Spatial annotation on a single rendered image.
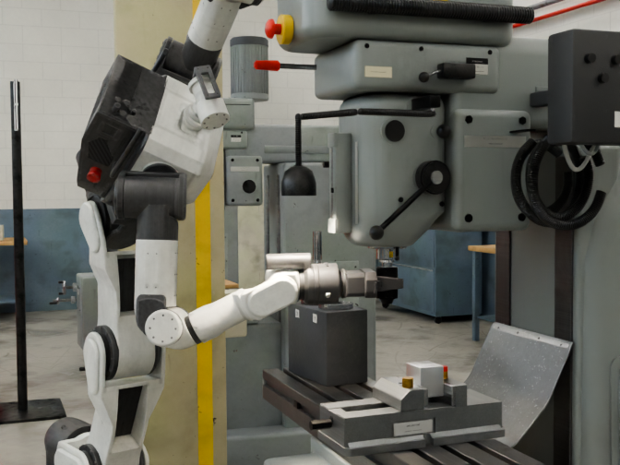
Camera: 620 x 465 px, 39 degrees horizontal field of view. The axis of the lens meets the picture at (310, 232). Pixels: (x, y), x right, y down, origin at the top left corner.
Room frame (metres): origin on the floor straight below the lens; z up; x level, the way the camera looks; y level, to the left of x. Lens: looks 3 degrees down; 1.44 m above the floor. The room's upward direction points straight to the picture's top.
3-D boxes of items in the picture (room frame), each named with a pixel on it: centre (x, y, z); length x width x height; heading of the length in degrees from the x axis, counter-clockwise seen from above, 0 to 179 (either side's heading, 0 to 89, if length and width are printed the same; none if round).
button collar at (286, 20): (1.82, 0.05, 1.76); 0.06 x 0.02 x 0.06; 20
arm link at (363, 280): (1.89, -0.08, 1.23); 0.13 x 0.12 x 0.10; 5
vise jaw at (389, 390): (1.72, -0.17, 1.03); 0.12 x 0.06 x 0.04; 21
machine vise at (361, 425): (1.73, -0.20, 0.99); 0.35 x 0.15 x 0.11; 111
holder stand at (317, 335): (2.29, -0.04, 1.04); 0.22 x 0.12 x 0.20; 27
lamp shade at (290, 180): (1.80, 0.02, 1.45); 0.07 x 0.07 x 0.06
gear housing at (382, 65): (1.91, -0.21, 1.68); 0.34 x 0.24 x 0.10; 110
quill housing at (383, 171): (1.90, -0.17, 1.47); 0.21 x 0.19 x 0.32; 20
